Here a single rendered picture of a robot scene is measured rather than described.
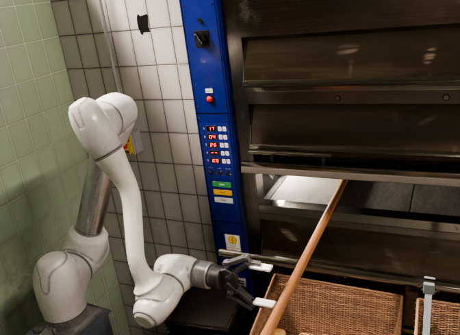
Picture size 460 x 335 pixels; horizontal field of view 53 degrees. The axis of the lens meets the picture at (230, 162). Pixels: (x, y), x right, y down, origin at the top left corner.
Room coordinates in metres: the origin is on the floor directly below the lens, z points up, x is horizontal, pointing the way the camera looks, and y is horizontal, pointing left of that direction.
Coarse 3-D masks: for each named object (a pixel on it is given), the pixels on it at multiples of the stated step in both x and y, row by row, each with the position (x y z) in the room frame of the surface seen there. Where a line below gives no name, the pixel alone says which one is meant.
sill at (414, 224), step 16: (272, 208) 1.78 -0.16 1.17; (288, 208) 1.75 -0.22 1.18; (304, 208) 1.72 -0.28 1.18; (320, 208) 1.70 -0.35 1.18; (336, 208) 1.69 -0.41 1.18; (352, 208) 1.67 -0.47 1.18; (368, 208) 1.65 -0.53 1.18; (384, 224) 1.57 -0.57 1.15; (400, 224) 1.55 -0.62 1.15; (416, 224) 1.52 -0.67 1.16; (432, 224) 1.50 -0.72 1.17; (448, 224) 1.47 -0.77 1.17
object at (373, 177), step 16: (256, 160) 1.78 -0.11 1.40; (288, 160) 1.75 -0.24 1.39; (304, 160) 1.74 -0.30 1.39; (320, 160) 1.72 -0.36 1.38; (304, 176) 1.56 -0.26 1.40; (320, 176) 1.53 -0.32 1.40; (336, 176) 1.51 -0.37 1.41; (352, 176) 1.48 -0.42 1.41; (368, 176) 1.46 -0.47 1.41; (384, 176) 1.44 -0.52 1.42; (400, 176) 1.41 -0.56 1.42
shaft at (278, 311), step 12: (336, 192) 1.77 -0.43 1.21; (336, 204) 1.70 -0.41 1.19; (324, 216) 1.58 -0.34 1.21; (324, 228) 1.52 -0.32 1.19; (312, 240) 1.42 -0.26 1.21; (312, 252) 1.37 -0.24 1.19; (300, 264) 1.29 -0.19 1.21; (300, 276) 1.24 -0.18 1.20; (288, 288) 1.17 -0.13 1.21; (288, 300) 1.13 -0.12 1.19; (276, 312) 1.07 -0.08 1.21; (276, 324) 1.04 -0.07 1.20
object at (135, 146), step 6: (132, 132) 2.02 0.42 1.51; (138, 132) 2.04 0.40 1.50; (132, 138) 2.00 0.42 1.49; (138, 138) 2.03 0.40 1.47; (126, 144) 2.00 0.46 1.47; (132, 144) 1.99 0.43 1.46; (138, 144) 2.03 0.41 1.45; (126, 150) 2.01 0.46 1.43; (132, 150) 1.99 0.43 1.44; (138, 150) 2.02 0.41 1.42
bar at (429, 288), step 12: (228, 252) 1.47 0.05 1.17; (240, 252) 1.45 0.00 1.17; (276, 264) 1.38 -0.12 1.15; (288, 264) 1.36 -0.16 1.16; (312, 264) 1.33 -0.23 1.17; (324, 264) 1.32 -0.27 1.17; (360, 276) 1.25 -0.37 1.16; (372, 276) 1.23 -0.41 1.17; (384, 276) 1.22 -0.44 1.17; (396, 276) 1.21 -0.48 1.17; (408, 276) 1.20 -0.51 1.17; (432, 288) 1.15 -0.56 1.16; (444, 288) 1.14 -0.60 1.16; (456, 288) 1.13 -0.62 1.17
